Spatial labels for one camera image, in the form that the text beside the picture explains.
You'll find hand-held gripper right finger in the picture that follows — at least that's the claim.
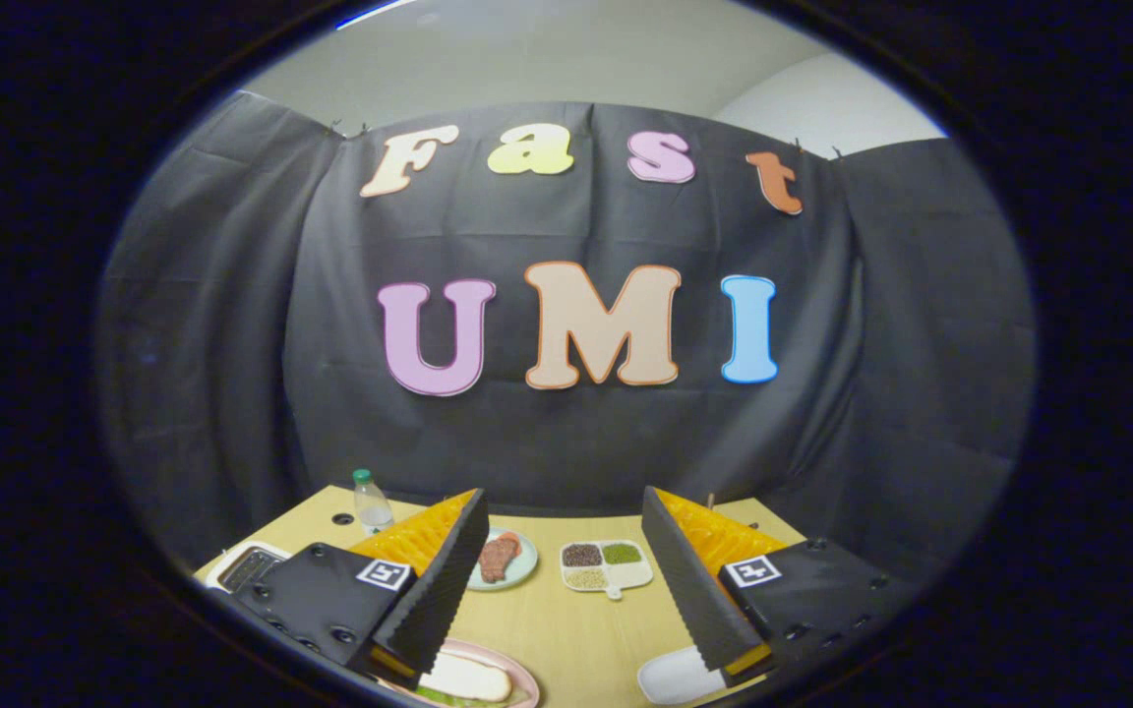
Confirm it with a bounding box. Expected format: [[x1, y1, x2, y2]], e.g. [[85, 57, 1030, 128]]
[[641, 485, 912, 689]]

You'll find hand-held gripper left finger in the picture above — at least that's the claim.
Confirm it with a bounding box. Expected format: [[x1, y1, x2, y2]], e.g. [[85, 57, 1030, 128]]
[[230, 489, 491, 689]]

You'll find toasted bread slice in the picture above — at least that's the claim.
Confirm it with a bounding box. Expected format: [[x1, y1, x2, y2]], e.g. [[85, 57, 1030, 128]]
[[419, 652, 512, 703]]

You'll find green lettuce leaf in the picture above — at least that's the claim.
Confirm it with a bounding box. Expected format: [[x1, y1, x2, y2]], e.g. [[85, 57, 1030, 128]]
[[414, 683, 530, 708]]

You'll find white divided condiment dish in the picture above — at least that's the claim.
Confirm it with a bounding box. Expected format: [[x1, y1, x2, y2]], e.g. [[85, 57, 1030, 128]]
[[560, 539, 654, 601]]

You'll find pale green plate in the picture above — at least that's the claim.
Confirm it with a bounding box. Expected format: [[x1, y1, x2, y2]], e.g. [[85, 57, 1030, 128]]
[[466, 526, 539, 591]]

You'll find small white dish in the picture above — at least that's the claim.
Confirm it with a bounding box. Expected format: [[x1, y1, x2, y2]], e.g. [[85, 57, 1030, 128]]
[[637, 644, 728, 705]]

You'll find clear plastic water bottle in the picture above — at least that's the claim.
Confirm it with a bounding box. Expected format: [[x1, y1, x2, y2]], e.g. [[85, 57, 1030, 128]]
[[352, 469, 395, 536]]

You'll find pink plate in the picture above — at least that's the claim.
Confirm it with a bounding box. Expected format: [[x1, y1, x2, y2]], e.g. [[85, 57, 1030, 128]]
[[380, 637, 541, 708]]

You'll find white toaster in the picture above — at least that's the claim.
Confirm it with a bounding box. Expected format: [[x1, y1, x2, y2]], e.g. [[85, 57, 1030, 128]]
[[205, 541, 294, 594]]

